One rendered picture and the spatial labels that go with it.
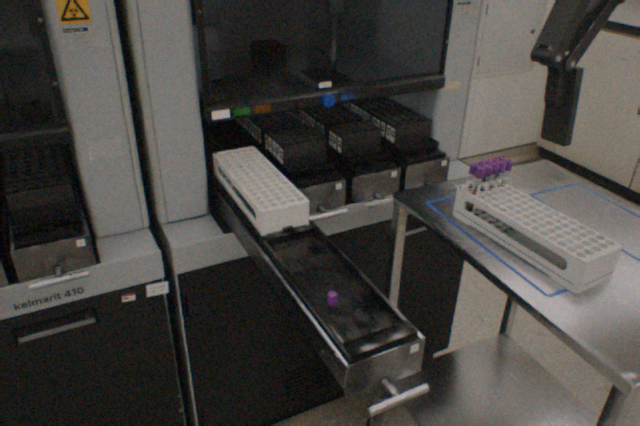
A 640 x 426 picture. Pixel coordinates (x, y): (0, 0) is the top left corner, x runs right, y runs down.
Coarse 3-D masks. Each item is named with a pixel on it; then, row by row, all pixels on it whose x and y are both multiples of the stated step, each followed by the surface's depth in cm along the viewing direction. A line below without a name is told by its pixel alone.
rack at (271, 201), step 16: (224, 160) 119; (240, 160) 119; (256, 160) 119; (224, 176) 121; (240, 176) 112; (256, 176) 114; (272, 176) 112; (240, 192) 117; (256, 192) 106; (272, 192) 107; (288, 192) 106; (256, 208) 101; (272, 208) 101; (288, 208) 102; (304, 208) 103; (256, 224) 103; (272, 224) 102; (288, 224) 103; (304, 224) 105
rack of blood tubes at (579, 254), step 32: (480, 192) 104; (512, 192) 106; (480, 224) 103; (512, 224) 96; (544, 224) 95; (576, 224) 95; (544, 256) 96; (576, 256) 86; (608, 256) 88; (576, 288) 88
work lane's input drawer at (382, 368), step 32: (224, 192) 117; (256, 256) 102; (288, 256) 98; (320, 256) 98; (288, 288) 90; (320, 288) 90; (352, 288) 91; (320, 320) 83; (352, 320) 84; (384, 320) 84; (320, 352) 82; (352, 352) 76; (384, 352) 77; (416, 352) 81; (352, 384) 77; (384, 384) 79
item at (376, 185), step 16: (336, 160) 134; (368, 160) 130; (384, 160) 133; (352, 176) 127; (368, 176) 128; (384, 176) 130; (352, 192) 128; (368, 192) 130; (384, 192) 133; (368, 208) 127
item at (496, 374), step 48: (432, 192) 118; (528, 192) 119; (576, 192) 119; (480, 240) 101; (624, 240) 102; (528, 288) 89; (624, 288) 89; (576, 336) 79; (624, 336) 79; (432, 384) 141; (480, 384) 141; (528, 384) 142; (624, 384) 72
